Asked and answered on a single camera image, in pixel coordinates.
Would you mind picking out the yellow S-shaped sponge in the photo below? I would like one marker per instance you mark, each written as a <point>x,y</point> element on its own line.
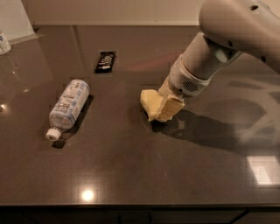
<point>150,100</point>

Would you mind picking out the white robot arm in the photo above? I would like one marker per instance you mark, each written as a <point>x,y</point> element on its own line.
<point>228,28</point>

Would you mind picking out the black snack bar wrapper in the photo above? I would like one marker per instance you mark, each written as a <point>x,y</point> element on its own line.
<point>105,62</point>

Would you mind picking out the white container at left edge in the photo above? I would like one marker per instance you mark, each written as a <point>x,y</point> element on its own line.
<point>5,46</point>

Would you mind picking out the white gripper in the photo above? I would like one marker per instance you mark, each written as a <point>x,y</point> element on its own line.
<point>183,79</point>

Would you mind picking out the clear blue-label plastic bottle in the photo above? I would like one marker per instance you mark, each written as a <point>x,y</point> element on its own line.
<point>67,109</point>

